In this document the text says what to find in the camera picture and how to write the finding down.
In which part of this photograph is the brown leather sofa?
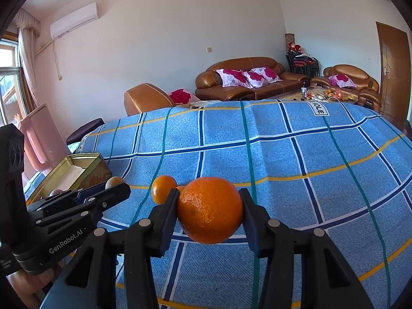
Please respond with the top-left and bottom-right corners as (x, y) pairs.
(195, 57), (310, 101)

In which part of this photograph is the white red floral pillow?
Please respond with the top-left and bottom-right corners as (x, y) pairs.
(328, 74), (358, 88)
(243, 67), (281, 88)
(216, 68), (253, 88)

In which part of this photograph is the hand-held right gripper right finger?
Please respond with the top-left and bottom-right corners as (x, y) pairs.
(238, 187), (375, 309)

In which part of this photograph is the white air conditioner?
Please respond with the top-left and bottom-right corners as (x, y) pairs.
(50, 2), (99, 38)

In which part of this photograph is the green-brown kiwi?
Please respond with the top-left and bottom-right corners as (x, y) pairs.
(106, 176), (125, 190)

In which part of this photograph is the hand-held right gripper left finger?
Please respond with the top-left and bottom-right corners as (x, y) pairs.
(39, 187), (181, 309)

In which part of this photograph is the beige curtain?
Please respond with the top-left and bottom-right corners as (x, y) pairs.
(13, 9), (41, 110)

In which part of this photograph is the brown leather armchair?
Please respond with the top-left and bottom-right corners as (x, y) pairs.
(311, 64), (382, 113)
(124, 83), (176, 116)

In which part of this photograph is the gold rectangular tin box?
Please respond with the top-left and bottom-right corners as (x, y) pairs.
(26, 153), (113, 205)

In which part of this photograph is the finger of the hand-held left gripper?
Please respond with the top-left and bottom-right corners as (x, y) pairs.
(35, 183), (131, 230)
(27, 185), (107, 215)

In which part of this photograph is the cluttered coffee table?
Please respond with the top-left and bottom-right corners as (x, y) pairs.
(277, 86), (358, 104)

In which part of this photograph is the dark purple cushioned seat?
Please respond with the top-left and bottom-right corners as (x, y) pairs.
(66, 118), (106, 144)

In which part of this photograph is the large orange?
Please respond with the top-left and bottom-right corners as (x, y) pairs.
(176, 177), (244, 244)

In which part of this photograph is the stack of black chairs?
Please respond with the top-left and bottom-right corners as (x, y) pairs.
(286, 50), (320, 78)

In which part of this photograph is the window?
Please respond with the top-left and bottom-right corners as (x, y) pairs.
(0, 39), (31, 126)

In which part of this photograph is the red cloth pile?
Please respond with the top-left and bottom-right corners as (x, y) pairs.
(287, 42), (311, 59)

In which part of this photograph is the brown wooden door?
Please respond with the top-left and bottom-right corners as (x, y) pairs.
(375, 21), (412, 132)

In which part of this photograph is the person's left hand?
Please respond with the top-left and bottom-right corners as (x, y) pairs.
(5, 269), (55, 309)

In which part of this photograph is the blue checked blanket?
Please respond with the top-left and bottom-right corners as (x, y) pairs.
(39, 100), (412, 309)

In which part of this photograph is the white air conditioner pipe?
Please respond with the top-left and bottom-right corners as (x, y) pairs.
(52, 39), (62, 80)

